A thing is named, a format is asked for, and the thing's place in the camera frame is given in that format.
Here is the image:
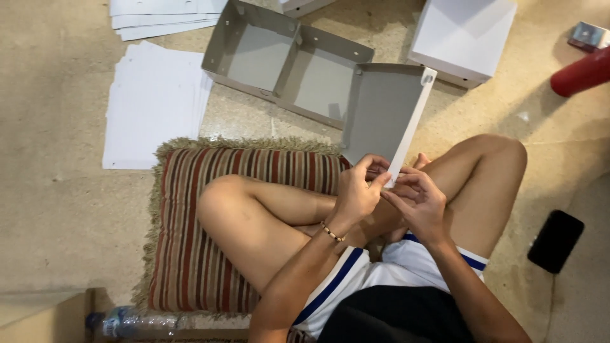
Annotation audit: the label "person's left hand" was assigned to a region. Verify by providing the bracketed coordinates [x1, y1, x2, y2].
[332, 154, 393, 235]

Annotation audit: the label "person's right hand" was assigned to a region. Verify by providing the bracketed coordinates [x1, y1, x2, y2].
[381, 167, 450, 247]

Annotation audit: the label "grey divided cardboard box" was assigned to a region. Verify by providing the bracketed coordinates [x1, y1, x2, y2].
[201, 0, 437, 189]

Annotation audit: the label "person's right leg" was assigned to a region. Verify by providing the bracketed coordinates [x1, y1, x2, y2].
[381, 134, 528, 260]

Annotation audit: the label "person's leg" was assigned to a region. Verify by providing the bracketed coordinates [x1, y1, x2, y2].
[196, 152, 432, 298]
[381, 134, 528, 260]

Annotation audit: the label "white shorts with blue stripe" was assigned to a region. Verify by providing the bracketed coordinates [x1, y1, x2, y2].
[292, 232, 490, 340]

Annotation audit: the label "person's left leg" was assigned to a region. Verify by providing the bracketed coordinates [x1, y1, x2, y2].
[196, 152, 432, 298]

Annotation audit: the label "black shirt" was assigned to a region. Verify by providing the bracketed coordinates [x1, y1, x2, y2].
[316, 285, 477, 343]

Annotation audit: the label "black phone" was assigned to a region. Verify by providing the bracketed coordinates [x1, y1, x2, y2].
[527, 210, 585, 274]

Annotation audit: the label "striped fringed cushion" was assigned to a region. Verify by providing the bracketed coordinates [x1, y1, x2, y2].
[132, 137, 354, 321]

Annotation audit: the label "large white cardboard box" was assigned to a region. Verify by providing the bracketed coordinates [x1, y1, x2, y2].
[407, 0, 518, 90]

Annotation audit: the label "small white cardboard box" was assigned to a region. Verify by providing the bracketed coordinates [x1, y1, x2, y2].
[280, 0, 337, 19]

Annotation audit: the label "red cylinder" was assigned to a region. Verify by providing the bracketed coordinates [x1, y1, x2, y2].
[550, 46, 610, 99]

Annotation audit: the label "stack of white cardboard sheets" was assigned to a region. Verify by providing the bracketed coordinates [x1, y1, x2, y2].
[102, 40, 214, 171]

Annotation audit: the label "small shiny metal tool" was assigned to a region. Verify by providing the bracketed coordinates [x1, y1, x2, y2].
[566, 21, 610, 53]

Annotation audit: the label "clear plastic water bottle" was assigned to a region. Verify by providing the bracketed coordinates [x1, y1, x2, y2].
[85, 306, 192, 340]

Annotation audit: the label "stack of punched white sheets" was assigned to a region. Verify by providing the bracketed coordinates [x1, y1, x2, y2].
[109, 0, 229, 42]

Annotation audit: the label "beaded bracelet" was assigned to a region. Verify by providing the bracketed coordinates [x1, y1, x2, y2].
[320, 221, 347, 243]

